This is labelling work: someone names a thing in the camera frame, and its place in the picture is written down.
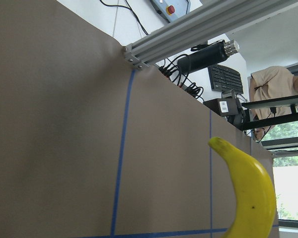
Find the yellow banana with brown streak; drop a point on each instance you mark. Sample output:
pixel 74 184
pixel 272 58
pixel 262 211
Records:
pixel 254 191

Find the black box with label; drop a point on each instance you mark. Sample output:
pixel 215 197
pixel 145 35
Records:
pixel 229 108

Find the black cylindrical device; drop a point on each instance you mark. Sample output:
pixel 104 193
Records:
pixel 207 55

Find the black keyboard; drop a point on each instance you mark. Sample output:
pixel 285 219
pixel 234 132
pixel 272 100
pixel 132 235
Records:
pixel 223 78

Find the grey emergency stop box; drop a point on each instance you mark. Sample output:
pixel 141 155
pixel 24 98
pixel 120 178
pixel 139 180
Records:
pixel 170 10

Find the person in beige shirt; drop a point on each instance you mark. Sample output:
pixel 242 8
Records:
pixel 270 83

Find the black desk frame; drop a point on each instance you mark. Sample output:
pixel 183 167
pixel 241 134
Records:
pixel 272 104

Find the aluminium frame post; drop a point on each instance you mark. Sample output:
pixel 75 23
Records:
pixel 202 24

